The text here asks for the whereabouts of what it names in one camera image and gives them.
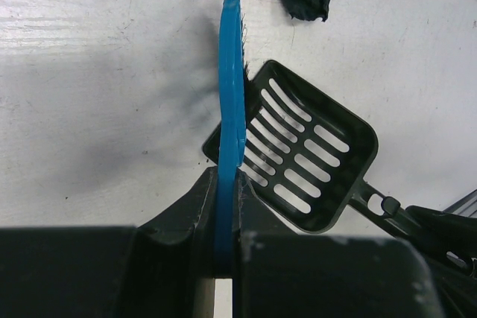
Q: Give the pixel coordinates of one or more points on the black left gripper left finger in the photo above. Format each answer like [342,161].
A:
[153,270]

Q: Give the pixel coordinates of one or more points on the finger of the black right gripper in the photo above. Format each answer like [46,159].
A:
[453,266]

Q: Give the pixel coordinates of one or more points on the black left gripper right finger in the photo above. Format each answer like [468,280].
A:
[279,273]

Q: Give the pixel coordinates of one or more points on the black slotted scoop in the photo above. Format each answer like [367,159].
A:
[307,156]

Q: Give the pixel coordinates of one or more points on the blue brush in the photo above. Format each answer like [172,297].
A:
[231,72]

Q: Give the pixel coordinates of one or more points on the aluminium frame rail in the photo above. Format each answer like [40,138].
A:
[465,207]

